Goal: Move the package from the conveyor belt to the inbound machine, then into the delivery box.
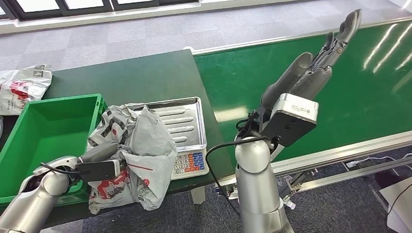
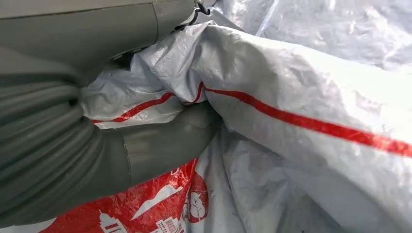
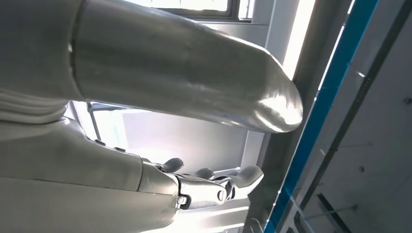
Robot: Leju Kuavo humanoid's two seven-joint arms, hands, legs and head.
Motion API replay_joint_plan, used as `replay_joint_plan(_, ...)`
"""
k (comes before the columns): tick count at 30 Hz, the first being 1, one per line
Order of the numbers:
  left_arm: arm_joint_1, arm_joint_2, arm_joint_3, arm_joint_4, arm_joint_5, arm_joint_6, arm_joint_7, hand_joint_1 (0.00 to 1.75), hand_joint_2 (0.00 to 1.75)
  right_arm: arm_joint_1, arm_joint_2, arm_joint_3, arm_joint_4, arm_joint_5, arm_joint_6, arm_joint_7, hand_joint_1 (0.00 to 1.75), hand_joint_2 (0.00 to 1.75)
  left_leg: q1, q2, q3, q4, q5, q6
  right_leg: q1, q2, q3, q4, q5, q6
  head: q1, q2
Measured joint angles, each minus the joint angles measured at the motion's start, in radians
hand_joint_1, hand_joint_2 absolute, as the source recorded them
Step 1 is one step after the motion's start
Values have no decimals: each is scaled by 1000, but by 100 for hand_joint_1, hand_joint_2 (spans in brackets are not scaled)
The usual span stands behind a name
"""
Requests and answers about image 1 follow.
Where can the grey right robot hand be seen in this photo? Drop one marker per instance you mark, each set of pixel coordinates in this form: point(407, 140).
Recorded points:
point(309, 80)

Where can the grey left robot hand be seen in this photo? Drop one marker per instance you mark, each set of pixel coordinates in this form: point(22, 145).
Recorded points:
point(103, 151)

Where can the grey-white poly mailer package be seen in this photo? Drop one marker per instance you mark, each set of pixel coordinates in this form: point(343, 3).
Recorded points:
point(148, 141)

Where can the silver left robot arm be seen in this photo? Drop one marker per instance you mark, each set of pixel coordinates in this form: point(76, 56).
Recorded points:
point(32, 199)

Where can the green conveyor belt machine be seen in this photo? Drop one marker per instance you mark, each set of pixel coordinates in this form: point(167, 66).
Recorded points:
point(354, 96)

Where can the green plastic crate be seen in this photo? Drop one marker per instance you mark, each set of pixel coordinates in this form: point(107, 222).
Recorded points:
point(42, 138)

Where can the dark green table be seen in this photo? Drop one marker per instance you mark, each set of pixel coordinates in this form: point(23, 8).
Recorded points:
point(138, 74)

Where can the electronic scale steel tray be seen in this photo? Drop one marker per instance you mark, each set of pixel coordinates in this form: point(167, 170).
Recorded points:
point(186, 128)

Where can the white power strip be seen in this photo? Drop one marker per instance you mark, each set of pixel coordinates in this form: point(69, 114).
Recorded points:
point(354, 164)

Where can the white poly mailer red print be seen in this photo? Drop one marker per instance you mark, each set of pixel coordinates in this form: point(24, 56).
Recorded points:
point(22, 86)

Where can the white sheet on floor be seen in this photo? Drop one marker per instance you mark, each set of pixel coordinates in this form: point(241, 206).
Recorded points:
point(402, 209)

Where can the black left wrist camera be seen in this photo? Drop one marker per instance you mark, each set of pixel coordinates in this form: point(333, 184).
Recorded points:
point(96, 170)

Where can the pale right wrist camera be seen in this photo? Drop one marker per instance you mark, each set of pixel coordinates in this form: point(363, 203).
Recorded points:
point(297, 107)

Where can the right wrist camera mount bracket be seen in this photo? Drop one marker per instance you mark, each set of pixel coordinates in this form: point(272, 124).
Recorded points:
point(289, 130)

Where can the dark window frame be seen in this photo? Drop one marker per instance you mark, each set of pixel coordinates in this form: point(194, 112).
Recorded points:
point(64, 10)

